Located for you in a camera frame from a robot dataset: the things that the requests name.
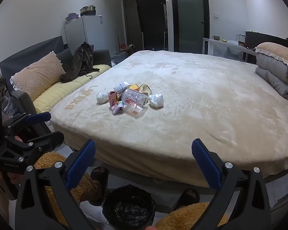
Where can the mug on table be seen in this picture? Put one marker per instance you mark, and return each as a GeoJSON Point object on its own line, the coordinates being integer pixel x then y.
{"type": "Point", "coordinates": [215, 37]}

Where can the clear plastic bag red print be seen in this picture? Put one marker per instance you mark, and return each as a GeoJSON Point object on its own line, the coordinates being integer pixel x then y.
{"type": "Point", "coordinates": [134, 103]}

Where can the yellow red snack wrapper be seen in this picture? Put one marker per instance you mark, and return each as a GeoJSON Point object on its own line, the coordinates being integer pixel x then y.
{"type": "Point", "coordinates": [134, 87]}

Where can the black jacket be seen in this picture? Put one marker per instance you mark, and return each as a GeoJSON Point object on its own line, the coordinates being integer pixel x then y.
{"type": "Point", "coordinates": [82, 64]}

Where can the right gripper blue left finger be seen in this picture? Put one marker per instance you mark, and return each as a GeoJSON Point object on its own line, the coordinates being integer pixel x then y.
{"type": "Point", "coordinates": [77, 164]}

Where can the small white plastic wad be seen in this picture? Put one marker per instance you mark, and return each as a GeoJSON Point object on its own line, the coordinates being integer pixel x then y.
{"type": "Point", "coordinates": [102, 98]}

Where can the white refrigerator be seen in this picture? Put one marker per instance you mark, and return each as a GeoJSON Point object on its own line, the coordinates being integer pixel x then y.
{"type": "Point", "coordinates": [89, 29]}

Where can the pink paper cup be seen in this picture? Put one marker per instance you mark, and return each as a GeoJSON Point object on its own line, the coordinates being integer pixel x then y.
{"type": "Point", "coordinates": [113, 98]}

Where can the black trash bin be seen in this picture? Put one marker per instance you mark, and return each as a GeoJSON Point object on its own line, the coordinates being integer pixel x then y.
{"type": "Point", "coordinates": [129, 207]}

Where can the purple wrapper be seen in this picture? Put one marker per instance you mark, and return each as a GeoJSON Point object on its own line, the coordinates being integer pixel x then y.
{"type": "Point", "coordinates": [118, 108]}

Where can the frosted glass door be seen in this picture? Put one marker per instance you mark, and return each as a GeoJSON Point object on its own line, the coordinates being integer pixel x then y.
{"type": "Point", "coordinates": [191, 24]}

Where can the white paper package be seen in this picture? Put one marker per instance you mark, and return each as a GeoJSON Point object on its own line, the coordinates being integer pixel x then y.
{"type": "Point", "coordinates": [121, 87]}

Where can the beige plush bed blanket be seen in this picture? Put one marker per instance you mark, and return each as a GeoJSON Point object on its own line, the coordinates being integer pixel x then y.
{"type": "Point", "coordinates": [234, 112]}

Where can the black wardrobe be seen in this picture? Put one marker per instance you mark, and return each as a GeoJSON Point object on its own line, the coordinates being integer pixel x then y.
{"type": "Point", "coordinates": [145, 24]}

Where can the foot black sandal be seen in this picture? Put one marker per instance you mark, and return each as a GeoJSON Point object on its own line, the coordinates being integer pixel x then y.
{"type": "Point", "coordinates": [99, 176]}
{"type": "Point", "coordinates": [188, 197]}

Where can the peach quilted pillow on sofa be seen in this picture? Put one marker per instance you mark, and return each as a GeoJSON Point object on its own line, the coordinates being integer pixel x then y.
{"type": "Point", "coordinates": [38, 76]}

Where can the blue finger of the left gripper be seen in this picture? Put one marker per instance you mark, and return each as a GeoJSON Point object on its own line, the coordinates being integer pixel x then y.
{"type": "Point", "coordinates": [38, 118]}
{"type": "Point", "coordinates": [46, 142]}

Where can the left foot black sandal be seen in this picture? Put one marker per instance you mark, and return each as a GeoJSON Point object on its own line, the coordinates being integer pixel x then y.
{"type": "Point", "coordinates": [99, 176]}

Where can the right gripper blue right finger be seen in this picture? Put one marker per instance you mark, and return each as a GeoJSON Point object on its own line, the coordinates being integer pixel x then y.
{"type": "Point", "coordinates": [209, 163]}

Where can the black headboard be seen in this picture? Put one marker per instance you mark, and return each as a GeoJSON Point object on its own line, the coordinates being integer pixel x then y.
{"type": "Point", "coordinates": [254, 39]}

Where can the dark grey sofa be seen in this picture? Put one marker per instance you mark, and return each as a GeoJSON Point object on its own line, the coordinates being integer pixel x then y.
{"type": "Point", "coordinates": [24, 58]}

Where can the white side table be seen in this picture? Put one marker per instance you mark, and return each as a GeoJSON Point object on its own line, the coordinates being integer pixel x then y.
{"type": "Point", "coordinates": [232, 51]}

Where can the right foot black sandal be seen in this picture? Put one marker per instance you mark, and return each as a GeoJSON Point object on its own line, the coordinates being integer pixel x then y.
{"type": "Point", "coordinates": [188, 197]}

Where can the purple basin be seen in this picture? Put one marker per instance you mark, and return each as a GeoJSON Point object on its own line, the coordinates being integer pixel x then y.
{"type": "Point", "coordinates": [71, 16]}

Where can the yellow quilted sofa mat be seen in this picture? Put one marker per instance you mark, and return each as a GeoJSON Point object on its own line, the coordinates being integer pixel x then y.
{"type": "Point", "coordinates": [58, 91]}

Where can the large white plastic wad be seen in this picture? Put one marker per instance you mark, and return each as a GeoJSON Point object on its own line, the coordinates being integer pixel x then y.
{"type": "Point", "coordinates": [156, 100]}

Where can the black pot on fridge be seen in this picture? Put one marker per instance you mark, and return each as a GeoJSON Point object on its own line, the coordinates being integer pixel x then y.
{"type": "Point", "coordinates": [88, 11]}

